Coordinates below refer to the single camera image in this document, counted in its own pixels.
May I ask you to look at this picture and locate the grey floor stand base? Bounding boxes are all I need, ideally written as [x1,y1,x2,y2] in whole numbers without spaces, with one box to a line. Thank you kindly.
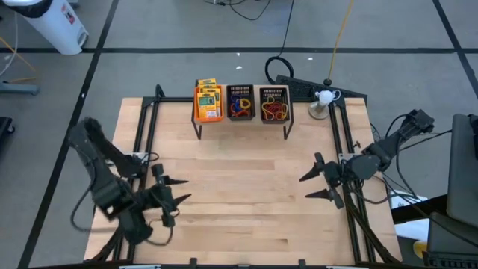
[0,81,40,96]

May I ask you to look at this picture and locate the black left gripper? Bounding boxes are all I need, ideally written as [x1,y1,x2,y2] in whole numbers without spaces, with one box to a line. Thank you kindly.
[146,163,193,229]

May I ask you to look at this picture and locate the black plastic slotted basket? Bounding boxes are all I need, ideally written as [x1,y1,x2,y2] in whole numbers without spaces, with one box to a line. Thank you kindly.
[226,84,257,123]
[258,87,292,125]

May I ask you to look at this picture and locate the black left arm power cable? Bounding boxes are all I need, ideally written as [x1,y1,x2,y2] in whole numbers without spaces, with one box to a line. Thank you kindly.
[69,185,99,233]

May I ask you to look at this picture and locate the grey laptop lid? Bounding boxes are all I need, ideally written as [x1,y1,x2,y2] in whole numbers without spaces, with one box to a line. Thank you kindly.
[446,113,478,229]

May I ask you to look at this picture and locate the black chair base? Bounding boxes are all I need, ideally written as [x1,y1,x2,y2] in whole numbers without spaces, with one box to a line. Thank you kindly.
[0,116,16,146]

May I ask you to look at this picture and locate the black floor cable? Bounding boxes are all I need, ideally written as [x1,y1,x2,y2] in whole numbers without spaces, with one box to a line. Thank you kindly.
[264,0,297,86]

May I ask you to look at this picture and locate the thin yellow floor cable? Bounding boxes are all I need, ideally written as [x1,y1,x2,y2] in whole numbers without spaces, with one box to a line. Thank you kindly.
[0,35,40,84]

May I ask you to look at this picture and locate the yellow hanging cable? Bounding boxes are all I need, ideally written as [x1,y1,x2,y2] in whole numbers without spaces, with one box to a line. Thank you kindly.
[323,0,355,86]

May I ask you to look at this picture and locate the white cylindrical air purifier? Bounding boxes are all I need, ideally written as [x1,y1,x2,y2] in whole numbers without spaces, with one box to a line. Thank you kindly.
[1,0,90,56]

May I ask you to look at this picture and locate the orange plastic slotted basket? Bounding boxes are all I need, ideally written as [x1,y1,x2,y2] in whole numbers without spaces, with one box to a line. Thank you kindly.
[192,84,226,124]

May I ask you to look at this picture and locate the white paper sheet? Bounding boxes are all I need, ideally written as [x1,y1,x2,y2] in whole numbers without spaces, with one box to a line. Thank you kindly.
[389,189,430,240]

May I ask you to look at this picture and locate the black aluminium table frame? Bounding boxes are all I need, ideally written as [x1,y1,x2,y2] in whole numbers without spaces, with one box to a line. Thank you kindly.
[84,84,403,267]

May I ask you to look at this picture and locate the wooden shelf riser black legs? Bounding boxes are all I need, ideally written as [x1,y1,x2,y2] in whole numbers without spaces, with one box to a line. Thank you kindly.
[190,79,295,141]

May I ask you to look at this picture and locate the black perforated panel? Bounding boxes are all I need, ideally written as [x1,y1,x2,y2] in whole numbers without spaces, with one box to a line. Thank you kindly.
[275,74,369,104]

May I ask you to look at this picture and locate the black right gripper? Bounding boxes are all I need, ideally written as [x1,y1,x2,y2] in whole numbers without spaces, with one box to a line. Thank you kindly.
[298,151,347,211]

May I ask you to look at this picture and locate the white bulb desk lamp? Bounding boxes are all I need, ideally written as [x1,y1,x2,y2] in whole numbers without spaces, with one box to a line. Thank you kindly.
[308,88,343,121]

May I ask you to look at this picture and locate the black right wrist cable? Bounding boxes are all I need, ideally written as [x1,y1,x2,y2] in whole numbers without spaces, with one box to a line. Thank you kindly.
[350,175,421,206]

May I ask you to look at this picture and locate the small yellow object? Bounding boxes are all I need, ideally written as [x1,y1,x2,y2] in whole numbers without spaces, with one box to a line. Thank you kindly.
[413,241,429,259]

